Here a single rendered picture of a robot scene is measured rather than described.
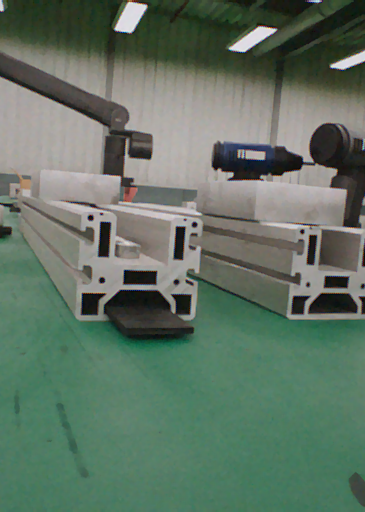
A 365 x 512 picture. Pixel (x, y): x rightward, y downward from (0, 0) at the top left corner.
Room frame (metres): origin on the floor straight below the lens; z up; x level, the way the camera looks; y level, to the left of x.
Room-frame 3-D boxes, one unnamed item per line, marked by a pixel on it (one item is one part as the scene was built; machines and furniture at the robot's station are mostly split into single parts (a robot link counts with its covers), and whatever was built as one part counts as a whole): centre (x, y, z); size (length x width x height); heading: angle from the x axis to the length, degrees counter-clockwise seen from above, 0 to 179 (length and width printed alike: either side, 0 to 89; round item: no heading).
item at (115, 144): (1.39, 0.19, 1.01); 0.07 x 0.06 x 0.07; 105
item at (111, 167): (1.39, 0.20, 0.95); 0.10 x 0.07 x 0.07; 111
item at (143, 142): (1.40, 0.16, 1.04); 0.12 x 0.09 x 0.12; 105
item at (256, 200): (0.62, -0.09, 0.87); 0.16 x 0.11 x 0.07; 21
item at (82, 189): (0.78, 0.17, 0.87); 0.16 x 0.11 x 0.07; 21
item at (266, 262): (0.85, -0.01, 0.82); 0.80 x 0.10 x 0.09; 21
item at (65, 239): (0.78, 0.17, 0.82); 0.80 x 0.10 x 0.09; 21
